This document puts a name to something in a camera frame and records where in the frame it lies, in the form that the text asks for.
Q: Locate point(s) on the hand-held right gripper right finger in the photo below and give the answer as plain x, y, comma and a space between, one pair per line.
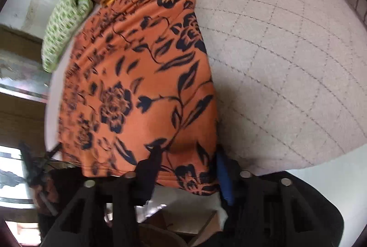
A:
224, 178

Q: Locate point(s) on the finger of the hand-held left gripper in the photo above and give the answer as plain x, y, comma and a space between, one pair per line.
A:
37, 164

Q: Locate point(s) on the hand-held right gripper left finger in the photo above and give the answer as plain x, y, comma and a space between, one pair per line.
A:
149, 169

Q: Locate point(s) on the orange floral blouse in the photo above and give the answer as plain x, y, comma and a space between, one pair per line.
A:
137, 77

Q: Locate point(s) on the wooden door with glass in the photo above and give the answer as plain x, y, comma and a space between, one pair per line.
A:
20, 86

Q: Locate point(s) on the green checkered folded blanket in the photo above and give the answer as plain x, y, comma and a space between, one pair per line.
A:
63, 20

